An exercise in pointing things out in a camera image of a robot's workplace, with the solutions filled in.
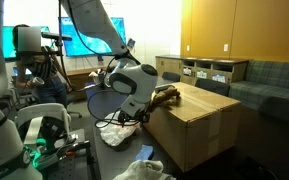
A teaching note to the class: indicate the green plaid sofa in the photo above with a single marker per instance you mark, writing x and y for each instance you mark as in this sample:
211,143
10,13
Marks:
265,88

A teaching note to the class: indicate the black rectangular case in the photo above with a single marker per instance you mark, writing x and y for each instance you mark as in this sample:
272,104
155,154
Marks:
163,88

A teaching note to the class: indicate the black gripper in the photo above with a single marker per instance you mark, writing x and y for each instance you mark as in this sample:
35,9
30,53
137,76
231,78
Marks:
141,116

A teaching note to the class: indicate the wooden low cabinet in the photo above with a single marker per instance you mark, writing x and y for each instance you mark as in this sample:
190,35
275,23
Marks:
191,69

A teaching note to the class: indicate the black camera on stand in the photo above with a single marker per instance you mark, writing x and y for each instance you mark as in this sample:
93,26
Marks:
30,43

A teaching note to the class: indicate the blue sponge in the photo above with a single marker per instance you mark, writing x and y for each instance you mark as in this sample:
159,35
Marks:
146,153

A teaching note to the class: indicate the seated person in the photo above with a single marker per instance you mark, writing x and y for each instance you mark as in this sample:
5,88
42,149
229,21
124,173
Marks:
48,69

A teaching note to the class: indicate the white plastic bag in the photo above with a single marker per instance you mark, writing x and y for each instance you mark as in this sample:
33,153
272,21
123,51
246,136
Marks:
112,132

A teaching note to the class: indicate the large cardboard box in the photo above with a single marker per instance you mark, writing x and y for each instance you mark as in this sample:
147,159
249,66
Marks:
196,126

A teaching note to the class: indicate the black office chair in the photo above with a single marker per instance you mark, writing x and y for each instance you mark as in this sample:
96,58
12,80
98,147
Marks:
213,86

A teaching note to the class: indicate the brown moose plushie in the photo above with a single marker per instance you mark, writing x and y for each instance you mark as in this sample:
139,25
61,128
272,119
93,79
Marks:
163,96

